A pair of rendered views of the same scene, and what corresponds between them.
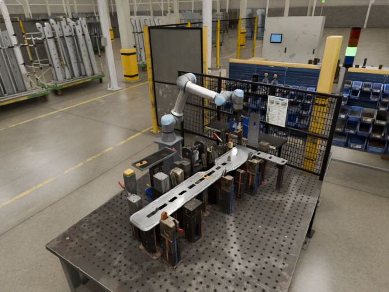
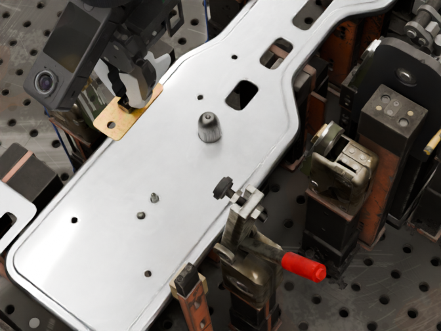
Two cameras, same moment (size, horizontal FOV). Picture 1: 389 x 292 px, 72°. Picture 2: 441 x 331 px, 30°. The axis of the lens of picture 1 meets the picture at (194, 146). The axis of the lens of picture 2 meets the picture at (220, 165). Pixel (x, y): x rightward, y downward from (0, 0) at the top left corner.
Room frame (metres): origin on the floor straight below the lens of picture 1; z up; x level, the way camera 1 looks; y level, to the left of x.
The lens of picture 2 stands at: (2.63, -0.28, 2.03)
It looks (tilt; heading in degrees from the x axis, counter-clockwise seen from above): 64 degrees down; 181
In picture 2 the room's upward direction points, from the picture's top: 7 degrees counter-clockwise
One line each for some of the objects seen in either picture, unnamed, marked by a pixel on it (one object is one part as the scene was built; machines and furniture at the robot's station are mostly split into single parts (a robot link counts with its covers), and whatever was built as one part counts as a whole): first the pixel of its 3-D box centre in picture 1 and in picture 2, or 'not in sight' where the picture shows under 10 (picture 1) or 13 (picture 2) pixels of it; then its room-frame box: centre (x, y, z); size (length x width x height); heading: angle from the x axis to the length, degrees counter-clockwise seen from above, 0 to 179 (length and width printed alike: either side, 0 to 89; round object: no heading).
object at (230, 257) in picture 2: not in sight; (224, 253); (2.28, -0.30, 1.06); 0.03 x 0.01 x 0.03; 49
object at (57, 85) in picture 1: (68, 59); not in sight; (8.92, 4.01, 0.88); 1.91 x 1.01 x 1.76; 150
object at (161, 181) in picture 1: (162, 197); not in sight; (1.68, 0.26, 0.90); 0.13 x 0.10 x 0.41; 49
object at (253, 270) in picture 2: (221, 161); (253, 293); (2.28, -0.27, 0.88); 0.07 x 0.06 x 0.35; 49
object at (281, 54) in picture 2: (217, 182); (273, 107); (1.95, -0.20, 0.84); 0.12 x 0.05 x 0.29; 49
